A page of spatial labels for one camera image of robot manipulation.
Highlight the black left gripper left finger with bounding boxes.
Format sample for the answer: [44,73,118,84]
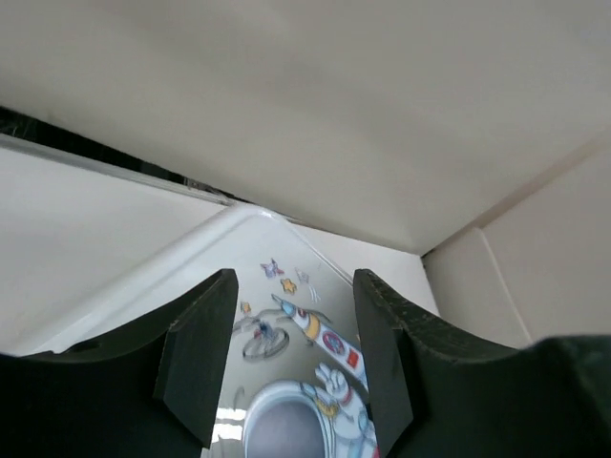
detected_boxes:
[1,269,239,457]

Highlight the white space print suitcase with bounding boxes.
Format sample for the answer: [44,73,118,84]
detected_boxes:
[21,202,443,458]

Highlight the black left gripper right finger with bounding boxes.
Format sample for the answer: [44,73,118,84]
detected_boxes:
[353,269,610,457]

